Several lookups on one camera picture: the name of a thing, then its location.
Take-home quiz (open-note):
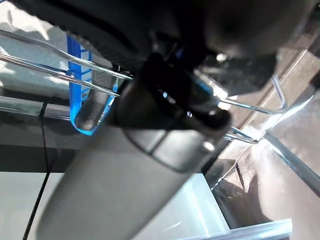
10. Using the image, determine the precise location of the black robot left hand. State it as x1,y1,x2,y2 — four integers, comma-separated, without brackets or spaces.
9,0,316,240

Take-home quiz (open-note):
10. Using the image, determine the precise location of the blue plastic shopping basket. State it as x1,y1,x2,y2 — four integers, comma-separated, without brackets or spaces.
0,29,288,145

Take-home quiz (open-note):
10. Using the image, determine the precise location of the black framed display cabinet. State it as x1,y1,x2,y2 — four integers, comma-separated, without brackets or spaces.
0,94,226,240

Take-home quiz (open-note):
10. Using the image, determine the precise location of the dark metal shelf board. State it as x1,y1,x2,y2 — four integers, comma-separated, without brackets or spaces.
199,217,294,240

